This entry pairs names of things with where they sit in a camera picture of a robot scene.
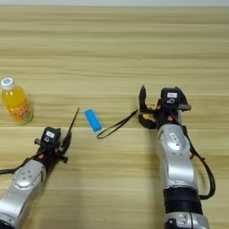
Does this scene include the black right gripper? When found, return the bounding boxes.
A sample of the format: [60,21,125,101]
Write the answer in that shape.
[138,85,192,128]

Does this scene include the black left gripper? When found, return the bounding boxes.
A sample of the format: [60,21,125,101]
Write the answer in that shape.
[34,131,72,174]

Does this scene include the yellow black tape measure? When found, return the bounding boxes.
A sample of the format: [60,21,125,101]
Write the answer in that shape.
[96,104,159,140]

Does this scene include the orange juice bottle white cap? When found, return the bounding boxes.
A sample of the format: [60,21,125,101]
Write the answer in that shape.
[0,77,35,126]

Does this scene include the right gripper labelled black box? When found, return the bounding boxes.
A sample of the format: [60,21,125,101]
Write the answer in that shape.
[160,87,183,106]

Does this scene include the blue rectangular block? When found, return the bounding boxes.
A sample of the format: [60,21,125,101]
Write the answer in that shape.
[83,108,103,133]

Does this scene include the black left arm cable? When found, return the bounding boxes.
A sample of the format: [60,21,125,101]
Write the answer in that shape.
[0,151,40,175]

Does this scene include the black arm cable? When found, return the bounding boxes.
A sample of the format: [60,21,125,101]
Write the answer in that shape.
[0,151,40,175]
[178,124,216,200]

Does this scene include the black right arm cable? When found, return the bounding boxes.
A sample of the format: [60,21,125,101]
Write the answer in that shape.
[178,124,216,200]

